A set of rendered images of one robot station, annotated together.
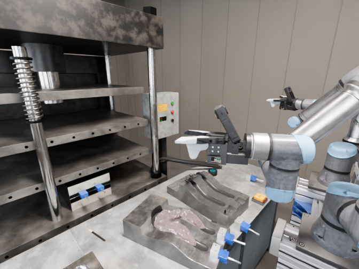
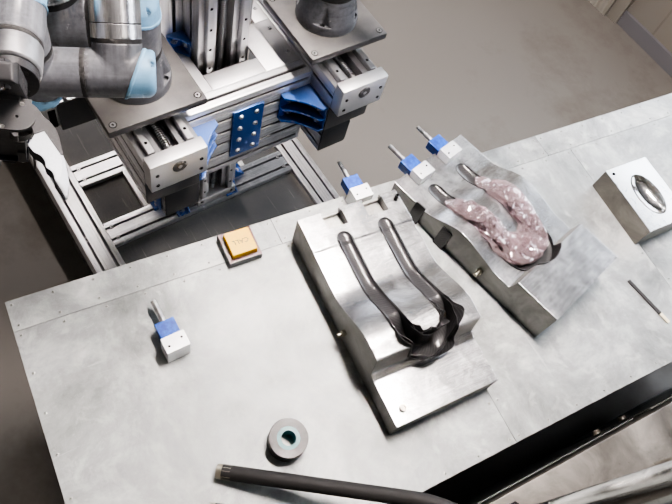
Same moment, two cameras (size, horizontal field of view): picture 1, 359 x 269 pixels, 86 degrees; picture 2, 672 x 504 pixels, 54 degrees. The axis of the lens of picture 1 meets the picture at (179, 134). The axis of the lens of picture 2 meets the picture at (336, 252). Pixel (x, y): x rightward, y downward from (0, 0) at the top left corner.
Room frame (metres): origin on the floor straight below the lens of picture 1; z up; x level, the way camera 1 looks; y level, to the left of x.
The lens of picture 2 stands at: (1.84, -0.34, 2.16)
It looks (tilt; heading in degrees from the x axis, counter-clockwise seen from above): 59 degrees down; 180
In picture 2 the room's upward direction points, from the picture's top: 22 degrees clockwise
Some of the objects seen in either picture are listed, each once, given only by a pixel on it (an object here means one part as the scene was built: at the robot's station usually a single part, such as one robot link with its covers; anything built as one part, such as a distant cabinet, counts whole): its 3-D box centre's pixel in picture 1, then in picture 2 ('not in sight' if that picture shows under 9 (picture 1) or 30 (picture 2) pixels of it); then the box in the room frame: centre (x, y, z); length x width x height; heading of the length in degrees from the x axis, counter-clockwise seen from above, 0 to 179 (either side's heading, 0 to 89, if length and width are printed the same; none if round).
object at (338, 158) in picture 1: (341, 155); (125, 16); (0.96, -0.88, 1.20); 0.13 x 0.12 x 0.14; 117
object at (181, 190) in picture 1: (205, 191); (395, 299); (1.13, -0.18, 0.87); 0.50 x 0.26 x 0.14; 45
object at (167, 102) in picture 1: (163, 166); not in sight; (1.78, 0.17, 0.73); 0.30 x 0.22 x 1.47; 135
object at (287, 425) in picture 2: (212, 172); (287, 439); (1.49, -0.29, 0.82); 0.08 x 0.08 x 0.04
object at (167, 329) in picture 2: (255, 178); (165, 326); (1.37, -0.61, 0.83); 0.13 x 0.05 x 0.05; 50
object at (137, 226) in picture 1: (176, 228); (500, 224); (0.82, 0.01, 0.85); 0.50 x 0.26 x 0.11; 62
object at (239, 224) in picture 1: (247, 228); (350, 182); (0.85, -0.37, 0.83); 0.13 x 0.05 x 0.05; 46
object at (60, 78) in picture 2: not in sight; (43, 72); (1.25, -0.85, 1.34); 0.11 x 0.08 x 0.11; 117
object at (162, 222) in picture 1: (178, 221); (504, 216); (0.82, 0.01, 0.90); 0.26 x 0.18 x 0.08; 62
